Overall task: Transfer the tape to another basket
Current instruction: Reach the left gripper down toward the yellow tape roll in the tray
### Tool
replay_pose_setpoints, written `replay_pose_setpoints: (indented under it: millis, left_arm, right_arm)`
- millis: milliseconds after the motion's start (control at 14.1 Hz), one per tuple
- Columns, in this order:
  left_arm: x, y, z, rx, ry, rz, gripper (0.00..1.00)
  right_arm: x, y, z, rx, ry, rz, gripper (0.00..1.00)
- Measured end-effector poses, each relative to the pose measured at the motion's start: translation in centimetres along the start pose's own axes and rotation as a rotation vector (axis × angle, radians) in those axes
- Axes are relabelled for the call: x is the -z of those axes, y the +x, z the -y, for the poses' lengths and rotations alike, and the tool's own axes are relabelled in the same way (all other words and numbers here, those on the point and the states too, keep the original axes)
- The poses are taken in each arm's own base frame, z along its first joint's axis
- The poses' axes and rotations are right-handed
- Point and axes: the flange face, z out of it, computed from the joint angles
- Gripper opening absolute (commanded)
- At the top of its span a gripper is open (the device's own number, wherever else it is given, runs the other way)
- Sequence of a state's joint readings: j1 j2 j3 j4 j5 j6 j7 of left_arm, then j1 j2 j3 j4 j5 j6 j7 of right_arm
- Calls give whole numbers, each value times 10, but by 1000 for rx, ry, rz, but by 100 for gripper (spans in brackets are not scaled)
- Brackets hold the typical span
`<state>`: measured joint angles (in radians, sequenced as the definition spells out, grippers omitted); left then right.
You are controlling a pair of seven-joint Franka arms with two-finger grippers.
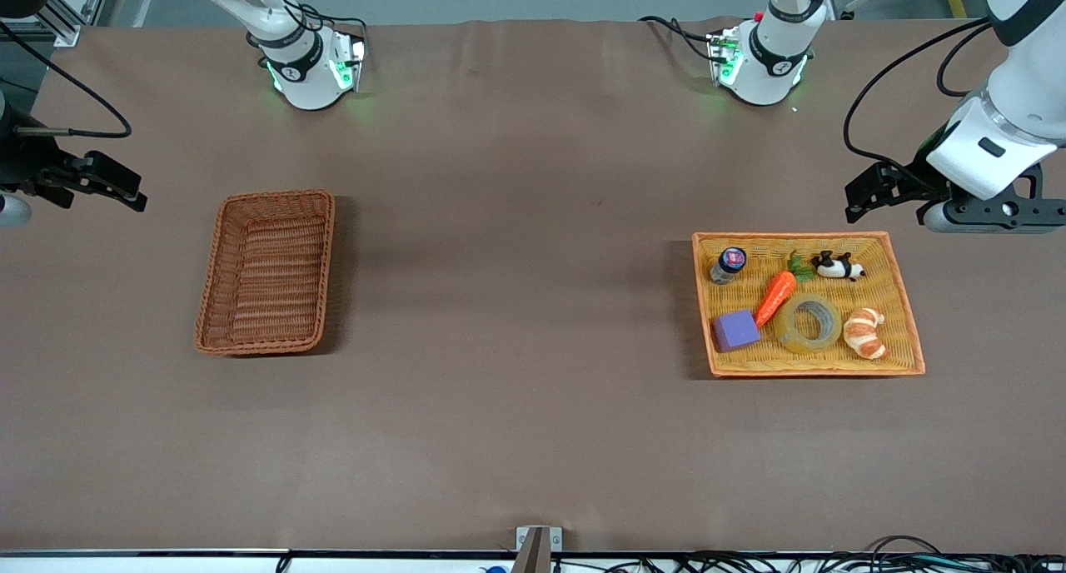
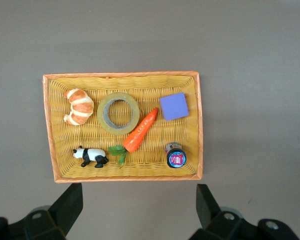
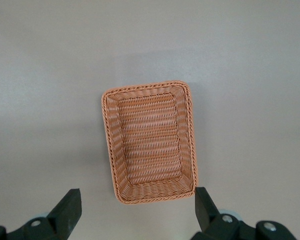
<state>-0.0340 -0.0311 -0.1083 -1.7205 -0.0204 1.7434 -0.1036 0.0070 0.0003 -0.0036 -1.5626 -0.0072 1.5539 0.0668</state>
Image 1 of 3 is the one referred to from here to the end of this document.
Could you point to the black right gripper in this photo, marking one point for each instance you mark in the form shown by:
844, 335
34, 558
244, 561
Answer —
25, 163

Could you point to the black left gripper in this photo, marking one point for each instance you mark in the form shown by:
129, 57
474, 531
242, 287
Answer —
916, 181

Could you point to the translucent yellow tape roll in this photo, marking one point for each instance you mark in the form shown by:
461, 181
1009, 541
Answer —
783, 327

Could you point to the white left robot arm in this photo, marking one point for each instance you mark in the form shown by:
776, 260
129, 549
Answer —
1024, 82

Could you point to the brown wicker basket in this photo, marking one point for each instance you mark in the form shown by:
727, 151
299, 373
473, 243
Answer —
275, 281

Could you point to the yellow wicker basket orange rim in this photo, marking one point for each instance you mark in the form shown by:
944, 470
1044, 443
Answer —
799, 363

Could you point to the black white panda figurine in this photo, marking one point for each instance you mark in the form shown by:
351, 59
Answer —
835, 266

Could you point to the orange toy carrot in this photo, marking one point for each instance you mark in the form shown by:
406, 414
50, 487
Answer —
774, 294

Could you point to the toy croissant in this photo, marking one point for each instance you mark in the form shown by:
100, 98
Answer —
864, 333

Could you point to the small jar with dark lid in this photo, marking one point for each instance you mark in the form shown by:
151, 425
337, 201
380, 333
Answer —
731, 261

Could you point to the purple foam cube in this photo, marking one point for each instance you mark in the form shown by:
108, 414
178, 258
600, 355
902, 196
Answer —
735, 331

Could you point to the brown table cover sheet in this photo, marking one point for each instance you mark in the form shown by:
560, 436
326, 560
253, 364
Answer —
533, 306

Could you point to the aluminium frame profile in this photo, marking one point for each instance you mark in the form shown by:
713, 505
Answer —
62, 23

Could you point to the white table edge rail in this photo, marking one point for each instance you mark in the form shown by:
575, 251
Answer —
166, 565

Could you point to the metal table clamp bracket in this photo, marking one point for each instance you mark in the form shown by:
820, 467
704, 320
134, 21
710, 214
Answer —
533, 552

